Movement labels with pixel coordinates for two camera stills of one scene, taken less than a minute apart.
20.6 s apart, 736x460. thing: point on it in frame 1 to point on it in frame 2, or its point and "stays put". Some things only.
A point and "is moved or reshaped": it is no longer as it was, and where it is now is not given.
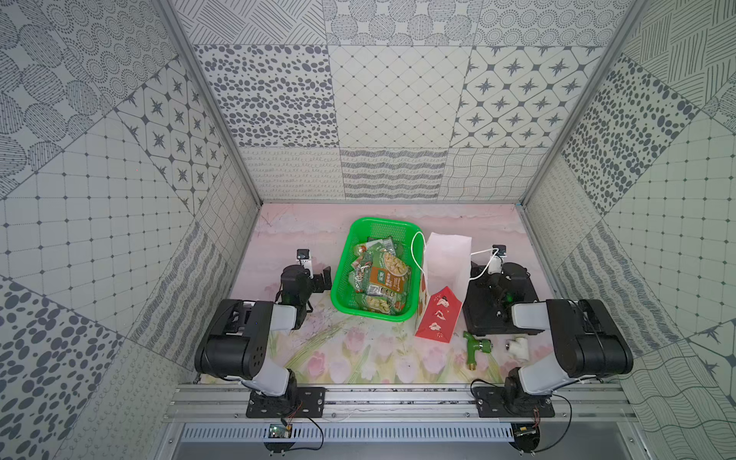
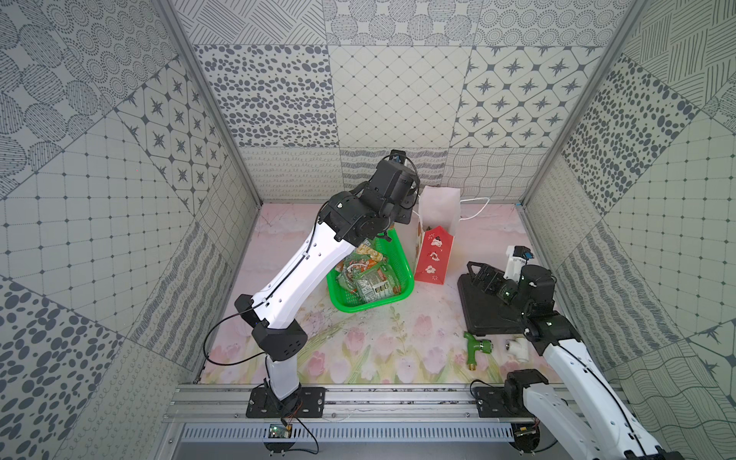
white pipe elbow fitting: [518, 348] stays put
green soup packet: [365, 255] to [375, 285]
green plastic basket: [379, 270] is moved or reshaped
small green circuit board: [279, 430] stays put
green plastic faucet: [474, 344] stays put
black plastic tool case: [489, 301] stays put
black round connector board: [526, 436] stays put
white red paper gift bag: [445, 285] to [439, 224]
